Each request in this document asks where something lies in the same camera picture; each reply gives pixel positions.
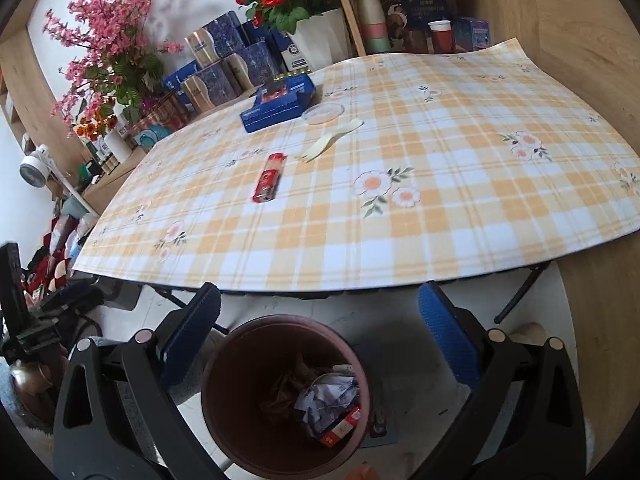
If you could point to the row of small brown bottles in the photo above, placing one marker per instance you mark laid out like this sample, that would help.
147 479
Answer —
105 164

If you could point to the stack of pastel cups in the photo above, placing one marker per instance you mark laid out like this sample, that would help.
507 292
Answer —
375 25

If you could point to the white desk fan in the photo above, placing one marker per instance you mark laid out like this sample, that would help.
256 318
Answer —
35 165

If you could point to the red white checkered cloth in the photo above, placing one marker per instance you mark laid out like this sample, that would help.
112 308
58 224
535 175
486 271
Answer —
55 260

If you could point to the white faceted flower pot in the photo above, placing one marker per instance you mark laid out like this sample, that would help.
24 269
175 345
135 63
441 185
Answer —
320 40

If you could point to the cream plastic spoon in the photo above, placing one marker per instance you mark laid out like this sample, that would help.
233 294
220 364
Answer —
320 147

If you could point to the red paper cup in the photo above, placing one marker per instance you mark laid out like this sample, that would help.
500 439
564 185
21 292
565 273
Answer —
442 40

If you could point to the maroon plastic bin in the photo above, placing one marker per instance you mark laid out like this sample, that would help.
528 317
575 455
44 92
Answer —
235 360

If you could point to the red white cigarette box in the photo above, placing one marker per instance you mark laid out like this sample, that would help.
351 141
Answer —
342 427

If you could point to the black flat appliance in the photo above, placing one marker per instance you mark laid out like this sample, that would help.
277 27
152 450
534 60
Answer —
122 292

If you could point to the purple box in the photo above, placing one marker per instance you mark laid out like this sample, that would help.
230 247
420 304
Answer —
472 32

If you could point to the person's left hand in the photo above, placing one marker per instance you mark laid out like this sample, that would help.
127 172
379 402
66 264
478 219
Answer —
30 380

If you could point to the blue white round-logo box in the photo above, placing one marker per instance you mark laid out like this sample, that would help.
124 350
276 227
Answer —
295 52

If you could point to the dark blue picture box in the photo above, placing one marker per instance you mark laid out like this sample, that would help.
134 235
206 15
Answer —
425 10

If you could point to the narrow wooden side shelf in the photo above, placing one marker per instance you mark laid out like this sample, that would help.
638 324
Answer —
20 85

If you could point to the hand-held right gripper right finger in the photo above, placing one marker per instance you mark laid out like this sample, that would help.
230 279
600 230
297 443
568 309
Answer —
447 330

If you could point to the small dark blue box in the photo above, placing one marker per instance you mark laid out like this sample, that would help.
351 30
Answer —
256 32

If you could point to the brown cup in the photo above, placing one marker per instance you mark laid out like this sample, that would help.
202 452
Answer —
417 41

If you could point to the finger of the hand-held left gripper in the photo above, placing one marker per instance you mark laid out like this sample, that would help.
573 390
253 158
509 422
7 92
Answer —
70 298

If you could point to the white blister pack card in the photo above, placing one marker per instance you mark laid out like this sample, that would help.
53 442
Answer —
325 400

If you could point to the clear plastic lid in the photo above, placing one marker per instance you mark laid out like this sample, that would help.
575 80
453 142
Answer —
322 112

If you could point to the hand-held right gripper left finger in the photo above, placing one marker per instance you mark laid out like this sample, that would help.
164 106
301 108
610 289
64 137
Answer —
192 330

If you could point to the corrugated striped planter box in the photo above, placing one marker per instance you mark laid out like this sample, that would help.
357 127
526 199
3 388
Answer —
160 125

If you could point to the blue white carton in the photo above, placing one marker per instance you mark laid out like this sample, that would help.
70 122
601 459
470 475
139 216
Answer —
270 112

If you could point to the orange artificial flowers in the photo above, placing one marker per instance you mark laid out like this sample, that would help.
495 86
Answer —
95 127

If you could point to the white ribbed vase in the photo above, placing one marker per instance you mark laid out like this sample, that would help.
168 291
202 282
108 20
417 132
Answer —
119 145

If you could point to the pink artificial blossom plant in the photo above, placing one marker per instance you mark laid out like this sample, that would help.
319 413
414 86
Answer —
115 60

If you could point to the red wrapper stick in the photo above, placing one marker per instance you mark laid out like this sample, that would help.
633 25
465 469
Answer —
267 180

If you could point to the wooden shelf unit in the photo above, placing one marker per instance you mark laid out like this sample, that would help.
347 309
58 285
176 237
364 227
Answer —
345 10

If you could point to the blue gold gift box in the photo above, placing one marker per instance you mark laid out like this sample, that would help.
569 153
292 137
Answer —
220 40
252 67
207 87

